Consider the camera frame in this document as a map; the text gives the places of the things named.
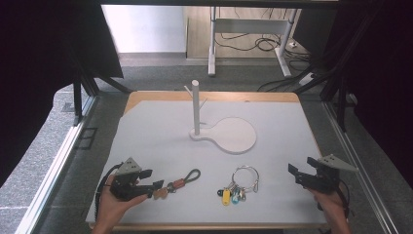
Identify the black metal stand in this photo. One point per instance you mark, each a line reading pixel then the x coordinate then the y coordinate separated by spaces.
pixel 78 97

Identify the white power strip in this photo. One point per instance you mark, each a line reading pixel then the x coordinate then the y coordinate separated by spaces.
pixel 307 79

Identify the wooden table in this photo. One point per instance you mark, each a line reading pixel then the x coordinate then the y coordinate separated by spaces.
pixel 227 96

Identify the white table mat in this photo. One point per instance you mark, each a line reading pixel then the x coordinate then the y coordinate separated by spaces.
pixel 168 146

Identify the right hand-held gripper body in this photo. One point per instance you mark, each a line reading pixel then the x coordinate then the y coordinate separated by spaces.
pixel 319 180

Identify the black curtain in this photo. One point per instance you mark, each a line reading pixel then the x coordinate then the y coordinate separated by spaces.
pixel 35 65
pixel 386 81

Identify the white desk frame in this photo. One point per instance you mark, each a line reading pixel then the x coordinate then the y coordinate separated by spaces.
pixel 250 26

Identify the person's left hand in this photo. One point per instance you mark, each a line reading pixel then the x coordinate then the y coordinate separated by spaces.
pixel 113 203

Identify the person's right hand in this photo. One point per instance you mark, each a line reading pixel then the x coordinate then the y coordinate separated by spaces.
pixel 328 203

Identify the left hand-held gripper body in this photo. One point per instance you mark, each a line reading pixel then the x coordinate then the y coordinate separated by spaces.
pixel 125 187

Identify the white key holder stand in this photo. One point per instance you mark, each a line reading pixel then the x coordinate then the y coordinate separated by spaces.
pixel 232 135

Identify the aluminium rail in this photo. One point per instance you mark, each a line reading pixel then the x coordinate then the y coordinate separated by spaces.
pixel 55 169
pixel 357 169

